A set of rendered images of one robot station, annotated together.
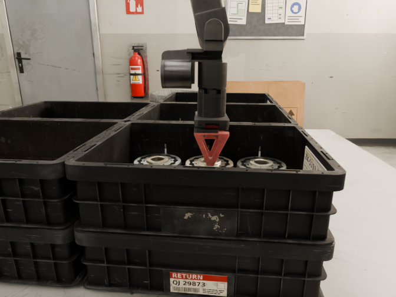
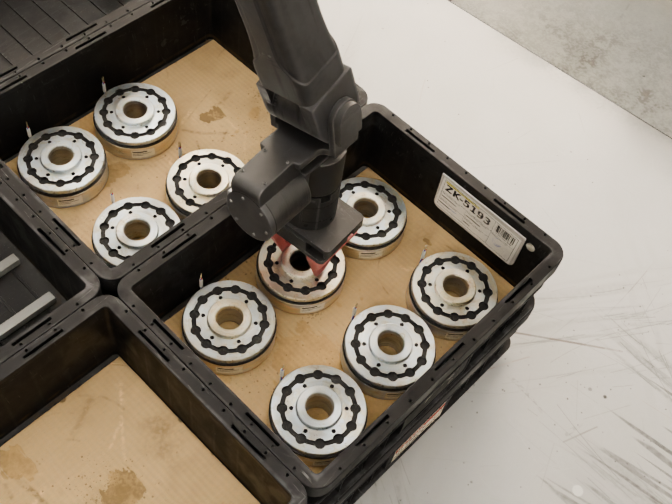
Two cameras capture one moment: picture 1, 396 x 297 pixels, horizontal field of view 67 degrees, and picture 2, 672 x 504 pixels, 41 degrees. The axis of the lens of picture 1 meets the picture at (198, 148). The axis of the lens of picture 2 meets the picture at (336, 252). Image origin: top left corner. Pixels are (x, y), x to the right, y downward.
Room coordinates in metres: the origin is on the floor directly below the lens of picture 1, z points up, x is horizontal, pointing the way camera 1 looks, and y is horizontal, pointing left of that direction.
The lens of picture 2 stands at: (0.29, 0.44, 1.73)
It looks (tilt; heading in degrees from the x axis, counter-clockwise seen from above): 56 degrees down; 300
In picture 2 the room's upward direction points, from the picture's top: 11 degrees clockwise
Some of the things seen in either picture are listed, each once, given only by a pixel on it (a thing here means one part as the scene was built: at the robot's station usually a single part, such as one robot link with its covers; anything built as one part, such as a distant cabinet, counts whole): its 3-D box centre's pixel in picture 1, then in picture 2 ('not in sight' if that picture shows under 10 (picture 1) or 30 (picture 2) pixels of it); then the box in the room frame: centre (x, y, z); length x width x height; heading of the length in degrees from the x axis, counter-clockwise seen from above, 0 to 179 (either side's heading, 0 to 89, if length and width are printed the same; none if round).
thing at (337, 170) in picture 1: (206, 146); (348, 274); (0.53, -0.02, 0.92); 0.40 x 0.30 x 0.02; 84
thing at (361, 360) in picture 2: not in sight; (389, 345); (0.46, -0.01, 0.86); 0.10 x 0.10 x 0.01
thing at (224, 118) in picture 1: (211, 106); (310, 197); (0.60, -0.03, 0.98); 0.10 x 0.07 x 0.07; 0
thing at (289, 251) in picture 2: (209, 161); (302, 260); (0.60, -0.02, 0.86); 0.05 x 0.05 x 0.01
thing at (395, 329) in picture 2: not in sight; (390, 343); (0.46, -0.01, 0.86); 0.05 x 0.05 x 0.01
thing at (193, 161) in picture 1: (209, 163); (301, 263); (0.60, -0.02, 0.86); 0.10 x 0.10 x 0.01
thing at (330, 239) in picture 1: (205, 172); (343, 298); (0.53, -0.02, 0.87); 0.40 x 0.30 x 0.11; 84
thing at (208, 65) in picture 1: (209, 75); (311, 163); (0.60, -0.02, 1.04); 0.07 x 0.06 x 0.07; 89
